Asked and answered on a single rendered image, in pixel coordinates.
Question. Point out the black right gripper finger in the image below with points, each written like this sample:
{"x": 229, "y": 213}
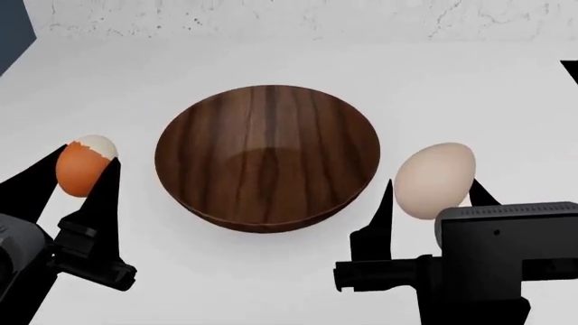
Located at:
{"x": 482, "y": 198}
{"x": 377, "y": 240}

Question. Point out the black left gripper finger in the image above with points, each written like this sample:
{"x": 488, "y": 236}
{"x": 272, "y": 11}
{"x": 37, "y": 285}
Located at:
{"x": 27, "y": 193}
{"x": 101, "y": 216}

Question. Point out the brown partly peeled egg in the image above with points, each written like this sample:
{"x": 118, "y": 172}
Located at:
{"x": 79, "y": 172}

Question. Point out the beige whole egg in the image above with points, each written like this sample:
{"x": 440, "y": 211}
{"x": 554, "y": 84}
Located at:
{"x": 433, "y": 179}

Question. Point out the dark wooden bowl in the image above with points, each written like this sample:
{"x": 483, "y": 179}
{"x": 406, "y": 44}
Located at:
{"x": 266, "y": 159}

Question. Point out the black flat object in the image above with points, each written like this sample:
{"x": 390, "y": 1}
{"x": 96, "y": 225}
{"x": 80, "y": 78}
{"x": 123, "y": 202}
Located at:
{"x": 571, "y": 71}

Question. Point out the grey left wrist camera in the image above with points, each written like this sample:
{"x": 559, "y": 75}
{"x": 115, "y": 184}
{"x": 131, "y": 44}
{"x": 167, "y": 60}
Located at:
{"x": 20, "y": 243}

